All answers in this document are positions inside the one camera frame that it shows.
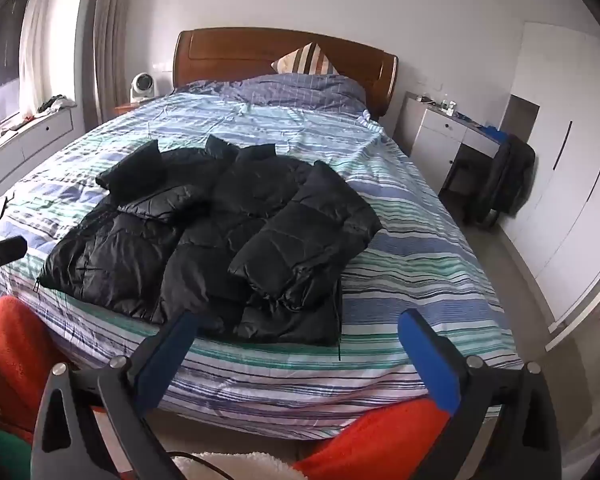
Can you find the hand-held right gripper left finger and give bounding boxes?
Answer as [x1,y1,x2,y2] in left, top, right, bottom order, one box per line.
[32,310,201,480]

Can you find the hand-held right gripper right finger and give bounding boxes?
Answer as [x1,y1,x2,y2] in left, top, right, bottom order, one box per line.
[397,308,563,480]

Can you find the black puffer jacket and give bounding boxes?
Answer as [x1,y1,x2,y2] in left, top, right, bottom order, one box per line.
[34,134,384,361]

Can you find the pile of clothes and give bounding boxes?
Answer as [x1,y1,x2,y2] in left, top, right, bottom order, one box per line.
[37,94,78,113]

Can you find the striped bed quilt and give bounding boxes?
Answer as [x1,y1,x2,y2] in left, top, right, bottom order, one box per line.
[0,91,523,441]

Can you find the white window cabinet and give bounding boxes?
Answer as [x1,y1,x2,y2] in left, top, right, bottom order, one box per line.
[0,107,76,201]

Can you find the white fleece top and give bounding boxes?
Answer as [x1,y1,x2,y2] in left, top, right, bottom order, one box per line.
[172,450,306,480]

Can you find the wooden nightstand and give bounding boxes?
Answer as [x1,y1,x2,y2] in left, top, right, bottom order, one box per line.
[112,100,146,117]

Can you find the green cloth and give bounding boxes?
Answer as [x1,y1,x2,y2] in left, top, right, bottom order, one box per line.
[0,425,33,480]

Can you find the dark jacket on chair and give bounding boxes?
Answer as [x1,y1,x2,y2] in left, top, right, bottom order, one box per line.
[472,134,537,228]

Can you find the white sheer curtain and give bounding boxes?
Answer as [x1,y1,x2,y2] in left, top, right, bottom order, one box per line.
[17,0,56,116]

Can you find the white round fan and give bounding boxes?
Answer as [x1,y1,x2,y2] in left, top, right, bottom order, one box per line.
[130,73,159,103]

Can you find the white desk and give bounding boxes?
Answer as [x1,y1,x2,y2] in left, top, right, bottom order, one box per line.
[392,91,511,196]

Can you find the white wardrobe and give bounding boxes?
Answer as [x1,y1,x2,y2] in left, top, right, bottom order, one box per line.
[497,20,600,331]

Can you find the beige curtain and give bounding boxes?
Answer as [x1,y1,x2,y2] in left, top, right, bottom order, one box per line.
[80,0,136,126]

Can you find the small desk bottles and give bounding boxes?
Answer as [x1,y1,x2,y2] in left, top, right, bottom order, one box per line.
[416,92,457,112]

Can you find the blue checked pillow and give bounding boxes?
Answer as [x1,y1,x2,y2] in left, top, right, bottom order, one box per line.
[172,73,368,111]

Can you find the wooden headboard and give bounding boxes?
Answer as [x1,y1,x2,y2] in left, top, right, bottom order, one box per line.
[172,27,399,121]

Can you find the brown striped pillow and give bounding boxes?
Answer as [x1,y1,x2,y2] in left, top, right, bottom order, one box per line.
[271,42,340,77]

